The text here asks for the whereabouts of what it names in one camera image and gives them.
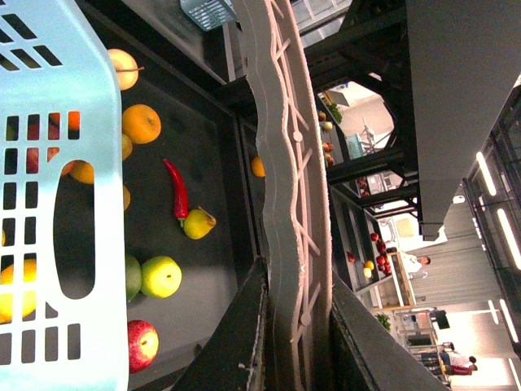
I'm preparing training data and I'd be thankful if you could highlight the brown basket handle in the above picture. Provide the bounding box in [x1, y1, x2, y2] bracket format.
[234, 1, 334, 390]

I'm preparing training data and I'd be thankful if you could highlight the large light blue basket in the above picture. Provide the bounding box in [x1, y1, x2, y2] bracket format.
[1, 1, 129, 390]

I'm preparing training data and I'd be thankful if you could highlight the black metal display shelf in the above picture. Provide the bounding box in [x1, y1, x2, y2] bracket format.
[77, 0, 521, 391]

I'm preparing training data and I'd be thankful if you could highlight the green apple near shelf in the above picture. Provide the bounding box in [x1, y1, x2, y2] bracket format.
[141, 256, 182, 298]

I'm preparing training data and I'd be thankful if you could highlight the red apple near shelf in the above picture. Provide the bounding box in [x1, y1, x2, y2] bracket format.
[127, 319, 159, 374]

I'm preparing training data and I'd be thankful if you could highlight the orange fruit near front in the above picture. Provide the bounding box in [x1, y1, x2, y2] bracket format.
[250, 156, 265, 178]

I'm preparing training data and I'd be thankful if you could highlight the yellow pear with stem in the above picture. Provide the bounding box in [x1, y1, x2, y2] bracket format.
[181, 207, 217, 239]

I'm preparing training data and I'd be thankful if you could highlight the red chili pepper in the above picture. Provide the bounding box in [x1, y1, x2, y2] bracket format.
[163, 159, 189, 222]

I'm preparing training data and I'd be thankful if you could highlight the yellow apple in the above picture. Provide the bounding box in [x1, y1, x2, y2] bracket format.
[121, 104, 162, 144]

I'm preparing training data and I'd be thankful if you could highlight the green lime at front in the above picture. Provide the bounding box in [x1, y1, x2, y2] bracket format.
[125, 255, 142, 302]

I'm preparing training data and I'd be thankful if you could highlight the white pear with stem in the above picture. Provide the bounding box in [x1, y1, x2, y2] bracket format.
[108, 49, 144, 90]

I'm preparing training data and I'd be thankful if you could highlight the small blue plastic basket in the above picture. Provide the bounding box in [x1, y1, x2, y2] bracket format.
[180, 0, 237, 32]

